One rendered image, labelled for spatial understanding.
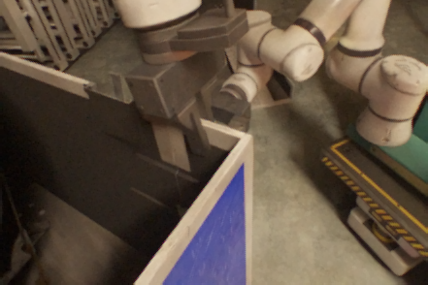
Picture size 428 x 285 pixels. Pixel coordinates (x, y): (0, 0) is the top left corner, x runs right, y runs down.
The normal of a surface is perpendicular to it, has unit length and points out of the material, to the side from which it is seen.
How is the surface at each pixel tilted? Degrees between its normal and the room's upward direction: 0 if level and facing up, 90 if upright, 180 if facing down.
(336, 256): 0
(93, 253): 0
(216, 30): 86
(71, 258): 0
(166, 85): 80
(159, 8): 82
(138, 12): 87
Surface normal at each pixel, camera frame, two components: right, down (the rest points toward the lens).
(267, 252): -0.08, -0.75
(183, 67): 0.83, 0.15
